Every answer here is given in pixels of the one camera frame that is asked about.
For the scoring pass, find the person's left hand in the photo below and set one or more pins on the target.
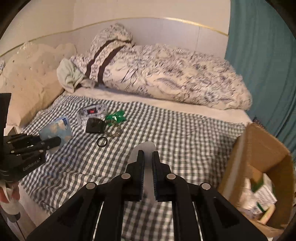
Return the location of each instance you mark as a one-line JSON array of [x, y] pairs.
[[9, 191]]

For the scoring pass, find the teal curtain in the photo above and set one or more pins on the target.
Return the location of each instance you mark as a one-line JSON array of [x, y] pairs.
[[261, 48]]

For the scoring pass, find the beige tufted pillow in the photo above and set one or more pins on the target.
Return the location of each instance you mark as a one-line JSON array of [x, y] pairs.
[[31, 78]]

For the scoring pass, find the black small pouch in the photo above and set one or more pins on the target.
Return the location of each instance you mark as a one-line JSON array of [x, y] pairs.
[[95, 125]]

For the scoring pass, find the white card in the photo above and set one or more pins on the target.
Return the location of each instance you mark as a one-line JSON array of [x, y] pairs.
[[146, 150]]

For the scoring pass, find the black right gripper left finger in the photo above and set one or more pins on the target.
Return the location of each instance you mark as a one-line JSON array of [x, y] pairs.
[[95, 212]]

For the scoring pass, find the white bed headboard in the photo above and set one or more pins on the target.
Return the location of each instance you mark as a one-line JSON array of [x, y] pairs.
[[145, 31]]

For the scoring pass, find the cardboard box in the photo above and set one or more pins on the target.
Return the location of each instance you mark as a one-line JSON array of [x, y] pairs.
[[257, 152]]

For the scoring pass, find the floral white duvet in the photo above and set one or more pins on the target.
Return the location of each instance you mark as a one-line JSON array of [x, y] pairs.
[[162, 71]]

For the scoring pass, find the floral white plastic bag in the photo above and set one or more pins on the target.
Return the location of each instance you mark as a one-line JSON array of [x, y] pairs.
[[92, 111]]

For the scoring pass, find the green wrapper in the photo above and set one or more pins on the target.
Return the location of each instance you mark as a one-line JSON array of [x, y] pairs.
[[115, 118]]

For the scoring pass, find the green white carton in box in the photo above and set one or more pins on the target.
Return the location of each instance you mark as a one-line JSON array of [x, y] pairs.
[[264, 192]]

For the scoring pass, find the checkered grey white sheet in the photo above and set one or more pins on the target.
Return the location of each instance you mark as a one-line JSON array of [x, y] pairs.
[[195, 147]]

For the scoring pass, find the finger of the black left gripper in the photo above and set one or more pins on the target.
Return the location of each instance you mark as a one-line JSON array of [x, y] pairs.
[[49, 143]]

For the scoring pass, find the pale green cloth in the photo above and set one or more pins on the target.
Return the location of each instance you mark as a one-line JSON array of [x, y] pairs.
[[69, 75]]

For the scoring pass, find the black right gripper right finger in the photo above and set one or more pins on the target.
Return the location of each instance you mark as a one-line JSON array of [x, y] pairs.
[[200, 212]]

